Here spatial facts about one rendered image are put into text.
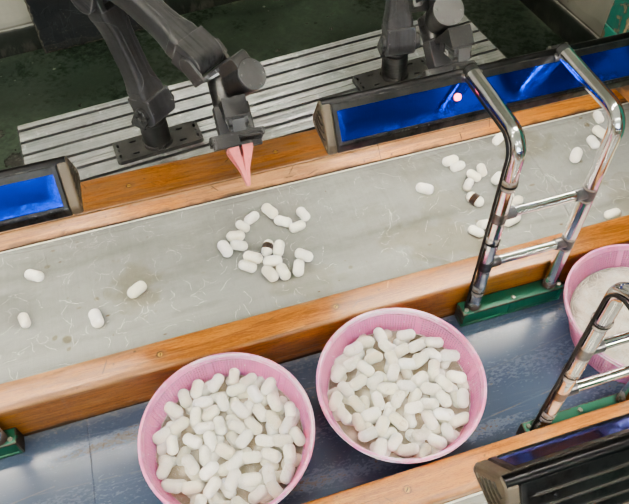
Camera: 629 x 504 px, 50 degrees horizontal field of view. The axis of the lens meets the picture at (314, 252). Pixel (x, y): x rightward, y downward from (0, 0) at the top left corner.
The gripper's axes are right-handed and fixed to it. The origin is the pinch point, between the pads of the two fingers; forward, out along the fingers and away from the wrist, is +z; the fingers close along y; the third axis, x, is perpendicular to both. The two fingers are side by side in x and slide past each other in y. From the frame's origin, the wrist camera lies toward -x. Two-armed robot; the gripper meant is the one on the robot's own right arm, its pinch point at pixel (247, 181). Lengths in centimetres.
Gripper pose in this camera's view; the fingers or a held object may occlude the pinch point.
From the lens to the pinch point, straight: 127.1
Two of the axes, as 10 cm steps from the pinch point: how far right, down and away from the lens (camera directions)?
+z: 2.4, 9.7, 0.6
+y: 9.6, -2.5, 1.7
